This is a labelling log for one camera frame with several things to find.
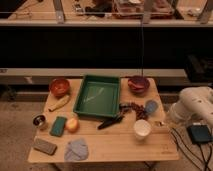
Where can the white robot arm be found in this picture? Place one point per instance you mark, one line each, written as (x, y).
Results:
(193, 100)

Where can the purple bowl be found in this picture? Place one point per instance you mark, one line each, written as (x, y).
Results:
(138, 84)

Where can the red-orange bowl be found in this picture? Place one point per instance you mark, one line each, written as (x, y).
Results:
(59, 87)

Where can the green plastic tray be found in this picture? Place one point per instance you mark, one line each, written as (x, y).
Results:
(98, 97)

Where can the black marker tool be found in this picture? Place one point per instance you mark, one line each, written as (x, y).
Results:
(110, 122)

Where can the banana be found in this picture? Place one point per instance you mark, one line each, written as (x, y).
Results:
(60, 103)

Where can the blue round lid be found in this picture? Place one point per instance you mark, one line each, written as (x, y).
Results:
(151, 106)

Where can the apple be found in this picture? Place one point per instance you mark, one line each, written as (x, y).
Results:
(72, 125)

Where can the white paper cup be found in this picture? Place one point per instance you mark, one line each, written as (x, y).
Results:
(142, 129)

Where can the wooden folding table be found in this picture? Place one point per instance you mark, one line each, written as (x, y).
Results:
(116, 143)

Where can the green sponge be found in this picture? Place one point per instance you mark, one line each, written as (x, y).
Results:
(58, 126)

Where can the blue-grey cloth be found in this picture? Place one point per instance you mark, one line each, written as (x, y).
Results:
(76, 150)

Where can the small metal cup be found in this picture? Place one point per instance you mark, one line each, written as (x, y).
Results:
(40, 122)

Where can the grey-brown scrub sponge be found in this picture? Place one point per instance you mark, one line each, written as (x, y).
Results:
(44, 146)

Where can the black box on floor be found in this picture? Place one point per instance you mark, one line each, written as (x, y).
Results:
(199, 134)

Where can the dark brown chain cluster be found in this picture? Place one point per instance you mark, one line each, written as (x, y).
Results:
(132, 106)

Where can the metal shelf rail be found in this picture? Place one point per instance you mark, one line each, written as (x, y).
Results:
(107, 23)

